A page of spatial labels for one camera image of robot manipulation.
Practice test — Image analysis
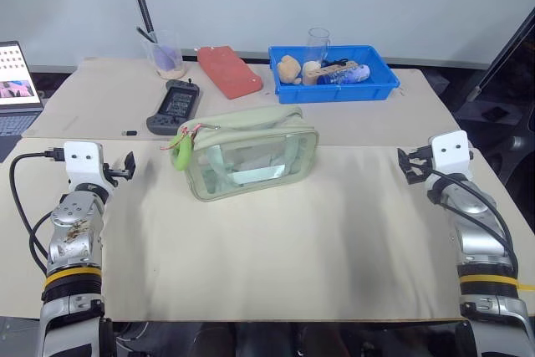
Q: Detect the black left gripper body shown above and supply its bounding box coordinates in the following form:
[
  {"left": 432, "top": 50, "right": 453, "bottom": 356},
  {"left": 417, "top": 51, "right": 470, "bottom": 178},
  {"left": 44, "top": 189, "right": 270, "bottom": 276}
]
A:
[{"left": 99, "top": 161, "right": 127, "bottom": 188}]

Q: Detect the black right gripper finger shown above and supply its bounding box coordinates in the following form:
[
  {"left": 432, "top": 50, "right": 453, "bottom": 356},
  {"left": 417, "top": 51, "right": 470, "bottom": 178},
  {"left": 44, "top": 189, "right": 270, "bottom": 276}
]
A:
[
  {"left": 399, "top": 163, "right": 424, "bottom": 185},
  {"left": 396, "top": 146, "right": 431, "bottom": 166}
]

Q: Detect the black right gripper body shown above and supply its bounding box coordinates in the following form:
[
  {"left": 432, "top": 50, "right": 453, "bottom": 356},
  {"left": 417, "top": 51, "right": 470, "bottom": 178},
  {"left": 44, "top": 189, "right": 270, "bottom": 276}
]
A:
[{"left": 415, "top": 148, "right": 436, "bottom": 185}]

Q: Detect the green transparent toiletry bag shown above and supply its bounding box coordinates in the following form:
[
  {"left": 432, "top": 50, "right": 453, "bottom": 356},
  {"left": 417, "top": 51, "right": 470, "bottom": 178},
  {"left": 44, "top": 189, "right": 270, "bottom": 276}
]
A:
[{"left": 170, "top": 105, "right": 321, "bottom": 204}]

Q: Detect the green zipper pull charm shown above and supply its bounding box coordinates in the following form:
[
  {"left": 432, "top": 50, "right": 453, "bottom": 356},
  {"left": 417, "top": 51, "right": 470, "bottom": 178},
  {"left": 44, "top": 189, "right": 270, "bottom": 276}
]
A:
[{"left": 172, "top": 132, "right": 196, "bottom": 172}]

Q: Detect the grey handheld game controller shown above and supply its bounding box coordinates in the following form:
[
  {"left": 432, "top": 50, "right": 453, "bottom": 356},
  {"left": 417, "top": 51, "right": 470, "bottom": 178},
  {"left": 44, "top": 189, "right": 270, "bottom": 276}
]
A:
[{"left": 145, "top": 77, "right": 202, "bottom": 137}]

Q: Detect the blue plastic bin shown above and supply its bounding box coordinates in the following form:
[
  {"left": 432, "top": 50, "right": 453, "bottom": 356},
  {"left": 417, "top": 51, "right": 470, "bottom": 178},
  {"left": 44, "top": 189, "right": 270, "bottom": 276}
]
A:
[{"left": 267, "top": 43, "right": 401, "bottom": 105}]

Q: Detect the blue purple plastic bottle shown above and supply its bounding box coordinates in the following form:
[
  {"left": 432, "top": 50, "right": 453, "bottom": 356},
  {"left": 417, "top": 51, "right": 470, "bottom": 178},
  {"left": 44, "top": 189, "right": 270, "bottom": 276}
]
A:
[{"left": 316, "top": 64, "right": 372, "bottom": 86}]

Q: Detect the clear plastic cup with brush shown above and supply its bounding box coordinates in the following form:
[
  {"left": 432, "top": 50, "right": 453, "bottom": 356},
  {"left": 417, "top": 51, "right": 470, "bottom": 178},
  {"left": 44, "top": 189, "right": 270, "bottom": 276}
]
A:
[{"left": 140, "top": 29, "right": 186, "bottom": 80}]

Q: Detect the wooden ruler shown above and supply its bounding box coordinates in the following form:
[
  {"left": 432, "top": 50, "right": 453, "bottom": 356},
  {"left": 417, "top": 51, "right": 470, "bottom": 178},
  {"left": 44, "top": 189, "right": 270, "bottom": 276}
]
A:
[{"left": 316, "top": 61, "right": 361, "bottom": 79}]

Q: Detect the beige round toy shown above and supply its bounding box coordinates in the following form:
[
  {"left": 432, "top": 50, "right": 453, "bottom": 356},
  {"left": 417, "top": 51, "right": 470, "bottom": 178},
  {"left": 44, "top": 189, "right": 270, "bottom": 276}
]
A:
[{"left": 301, "top": 60, "right": 324, "bottom": 86}]

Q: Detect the black stirring rod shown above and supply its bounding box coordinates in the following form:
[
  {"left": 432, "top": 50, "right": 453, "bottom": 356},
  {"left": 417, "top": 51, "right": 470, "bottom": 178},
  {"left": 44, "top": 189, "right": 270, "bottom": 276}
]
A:
[{"left": 135, "top": 26, "right": 159, "bottom": 45}]

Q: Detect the red brick block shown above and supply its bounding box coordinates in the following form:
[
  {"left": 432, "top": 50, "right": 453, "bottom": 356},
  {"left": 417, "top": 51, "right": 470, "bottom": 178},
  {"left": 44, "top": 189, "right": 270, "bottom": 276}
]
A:
[{"left": 196, "top": 44, "right": 264, "bottom": 100}]

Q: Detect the open grey laptop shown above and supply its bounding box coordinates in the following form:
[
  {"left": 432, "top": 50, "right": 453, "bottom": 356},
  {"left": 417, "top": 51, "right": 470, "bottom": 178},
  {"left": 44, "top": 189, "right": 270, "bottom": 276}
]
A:
[{"left": 0, "top": 40, "right": 46, "bottom": 164}]

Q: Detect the black folded stand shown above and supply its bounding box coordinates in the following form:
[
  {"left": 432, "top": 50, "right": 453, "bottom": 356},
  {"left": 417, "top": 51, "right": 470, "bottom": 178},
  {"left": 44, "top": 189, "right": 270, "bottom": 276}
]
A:
[{"left": 466, "top": 8, "right": 535, "bottom": 103}]

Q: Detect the clear glass measuring cup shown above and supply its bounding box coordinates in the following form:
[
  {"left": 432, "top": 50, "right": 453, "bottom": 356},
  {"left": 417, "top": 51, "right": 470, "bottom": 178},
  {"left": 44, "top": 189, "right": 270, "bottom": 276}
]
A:
[{"left": 307, "top": 27, "right": 332, "bottom": 66}]

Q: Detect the beige sponge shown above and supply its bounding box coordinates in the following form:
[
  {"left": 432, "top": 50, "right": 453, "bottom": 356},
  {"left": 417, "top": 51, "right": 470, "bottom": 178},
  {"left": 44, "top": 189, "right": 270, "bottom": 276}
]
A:
[{"left": 276, "top": 54, "right": 303, "bottom": 85}]

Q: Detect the cream table cloth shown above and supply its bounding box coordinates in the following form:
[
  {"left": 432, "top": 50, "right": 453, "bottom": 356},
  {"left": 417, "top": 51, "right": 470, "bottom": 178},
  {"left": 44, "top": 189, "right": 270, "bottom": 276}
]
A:
[{"left": 0, "top": 137, "right": 535, "bottom": 324}]

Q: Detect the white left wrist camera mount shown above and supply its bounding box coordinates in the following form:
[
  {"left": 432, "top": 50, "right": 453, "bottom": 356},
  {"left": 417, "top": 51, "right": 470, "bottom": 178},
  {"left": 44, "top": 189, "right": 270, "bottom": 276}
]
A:
[{"left": 63, "top": 141, "right": 106, "bottom": 186}]

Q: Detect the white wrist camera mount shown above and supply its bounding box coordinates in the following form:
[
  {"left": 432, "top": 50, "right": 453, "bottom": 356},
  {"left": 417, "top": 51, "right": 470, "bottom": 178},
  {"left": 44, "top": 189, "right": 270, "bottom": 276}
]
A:
[
  {"left": 63, "top": 141, "right": 106, "bottom": 186},
  {"left": 430, "top": 130, "right": 474, "bottom": 175}
]

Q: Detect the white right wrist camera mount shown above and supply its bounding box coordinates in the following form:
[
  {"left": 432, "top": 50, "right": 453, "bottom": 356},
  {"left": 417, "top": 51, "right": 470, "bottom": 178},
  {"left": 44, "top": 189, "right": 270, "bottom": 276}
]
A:
[{"left": 430, "top": 130, "right": 474, "bottom": 175}]

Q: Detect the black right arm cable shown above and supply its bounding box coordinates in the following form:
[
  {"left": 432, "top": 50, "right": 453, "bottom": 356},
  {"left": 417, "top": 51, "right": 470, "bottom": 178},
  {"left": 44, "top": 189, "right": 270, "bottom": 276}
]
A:
[{"left": 426, "top": 169, "right": 520, "bottom": 287}]

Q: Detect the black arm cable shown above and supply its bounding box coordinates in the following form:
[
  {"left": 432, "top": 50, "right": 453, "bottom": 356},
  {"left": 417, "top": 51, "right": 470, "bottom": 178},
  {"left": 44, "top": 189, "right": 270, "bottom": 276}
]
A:
[
  {"left": 426, "top": 169, "right": 520, "bottom": 287},
  {"left": 8, "top": 147, "right": 66, "bottom": 277}
]

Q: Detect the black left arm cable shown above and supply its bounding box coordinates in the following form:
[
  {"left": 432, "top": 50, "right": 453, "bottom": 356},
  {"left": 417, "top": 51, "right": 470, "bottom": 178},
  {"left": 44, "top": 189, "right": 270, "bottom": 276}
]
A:
[{"left": 8, "top": 147, "right": 66, "bottom": 277}]

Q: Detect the yellow right arm strap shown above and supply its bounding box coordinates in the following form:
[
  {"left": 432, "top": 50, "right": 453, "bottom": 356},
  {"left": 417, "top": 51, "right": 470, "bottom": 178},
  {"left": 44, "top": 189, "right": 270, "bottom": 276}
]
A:
[{"left": 458, "top": 274, "right": 535, "bottom": 292}]

